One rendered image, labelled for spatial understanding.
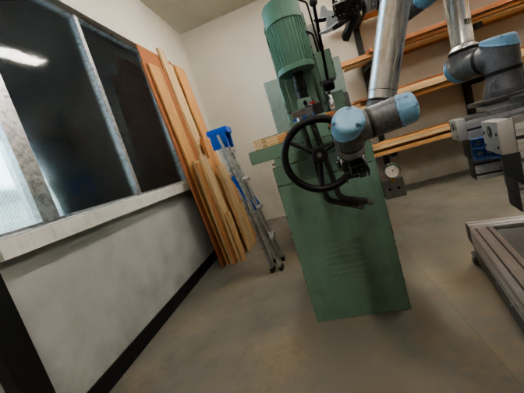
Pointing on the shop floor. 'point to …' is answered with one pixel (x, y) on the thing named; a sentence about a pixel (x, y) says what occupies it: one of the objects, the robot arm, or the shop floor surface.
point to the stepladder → (220, 139)
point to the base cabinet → (346, 249)
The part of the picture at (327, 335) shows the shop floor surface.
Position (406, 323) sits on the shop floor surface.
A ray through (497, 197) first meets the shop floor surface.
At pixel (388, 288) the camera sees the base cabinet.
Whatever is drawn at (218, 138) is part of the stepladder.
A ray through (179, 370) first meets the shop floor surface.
